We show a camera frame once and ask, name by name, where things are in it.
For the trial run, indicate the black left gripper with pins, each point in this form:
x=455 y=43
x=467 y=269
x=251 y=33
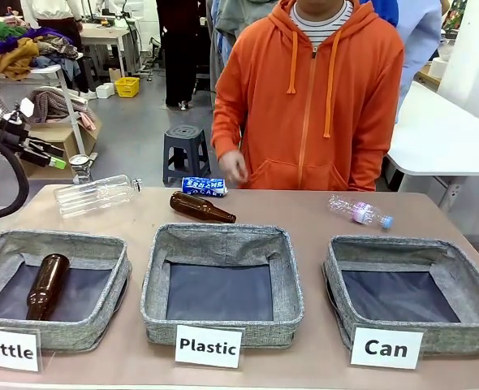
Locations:
x=14 y=136

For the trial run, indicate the large clear plastic bottle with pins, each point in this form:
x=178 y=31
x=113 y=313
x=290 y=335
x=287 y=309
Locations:
x=95 y=197

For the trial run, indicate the brown glass bottle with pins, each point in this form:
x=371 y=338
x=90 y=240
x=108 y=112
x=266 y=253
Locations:
x=48 y=280
x=195 y=206

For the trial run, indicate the printed aluminium drink can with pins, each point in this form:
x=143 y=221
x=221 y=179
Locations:
x=204 y=187

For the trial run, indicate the small pink-label plastic bottle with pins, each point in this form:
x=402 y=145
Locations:
x=359 y=211

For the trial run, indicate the grey fabric bottle basket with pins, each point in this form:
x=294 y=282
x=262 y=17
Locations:
x=81 y=248

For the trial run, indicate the grey fabric plastic basket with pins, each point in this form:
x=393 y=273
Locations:
x=223 y=243

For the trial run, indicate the grey fabric can basket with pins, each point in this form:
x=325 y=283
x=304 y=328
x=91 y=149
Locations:
x=385 y=254

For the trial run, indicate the white Can label card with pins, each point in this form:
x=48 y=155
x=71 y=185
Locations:
x=385 y=348

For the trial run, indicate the person's right hand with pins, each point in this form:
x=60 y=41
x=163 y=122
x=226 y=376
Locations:
x=232 y=165

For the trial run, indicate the large cardboard box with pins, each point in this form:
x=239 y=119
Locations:
x=69 y=136

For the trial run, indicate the round metal gauge clamp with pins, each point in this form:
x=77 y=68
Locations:
x=78 y=161

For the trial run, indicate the plaid cloth heap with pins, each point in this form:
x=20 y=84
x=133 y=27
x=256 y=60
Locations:
x=57 y=103

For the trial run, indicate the white clothes table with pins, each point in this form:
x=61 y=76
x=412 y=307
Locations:
x=48 y=71

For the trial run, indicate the small white box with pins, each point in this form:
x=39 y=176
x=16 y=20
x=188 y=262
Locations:
x=105 y=90

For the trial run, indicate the colourful clothes pile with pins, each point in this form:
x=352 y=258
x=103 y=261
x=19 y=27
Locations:
x=16 y=53

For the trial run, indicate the small cardboard box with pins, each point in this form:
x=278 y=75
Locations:
x=115 y=75

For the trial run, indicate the yellow plastic crate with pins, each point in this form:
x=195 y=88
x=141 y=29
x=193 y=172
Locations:
x=127 y=87

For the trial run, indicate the white background work table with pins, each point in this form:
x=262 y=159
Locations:
x=101 y=32

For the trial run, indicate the bystander in white top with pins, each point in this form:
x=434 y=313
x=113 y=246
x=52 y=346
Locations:
x=59 y=16

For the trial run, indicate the grey plastic stool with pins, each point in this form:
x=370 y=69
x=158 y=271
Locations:
x=186 y=142

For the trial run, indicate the bystander in black clothes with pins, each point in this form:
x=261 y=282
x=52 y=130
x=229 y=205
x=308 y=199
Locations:
x=182 y=48

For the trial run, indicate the white Bottle label card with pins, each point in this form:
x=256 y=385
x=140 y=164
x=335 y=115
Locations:
x=8 y=349

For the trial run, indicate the grey hanging coat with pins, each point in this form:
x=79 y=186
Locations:
x=235 y=20

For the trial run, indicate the white Plastic label card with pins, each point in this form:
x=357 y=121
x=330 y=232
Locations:
x=208 y=346

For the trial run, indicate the person in orange hoodie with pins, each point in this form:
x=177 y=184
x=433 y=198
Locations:
x=304 y=109

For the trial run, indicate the bystander in light blue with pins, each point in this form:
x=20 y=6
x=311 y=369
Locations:
x=418 y=48

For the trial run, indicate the white paper roll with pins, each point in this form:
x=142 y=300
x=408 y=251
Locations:
x=440 y=67

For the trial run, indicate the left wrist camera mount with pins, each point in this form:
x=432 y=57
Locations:
x=25 y=106

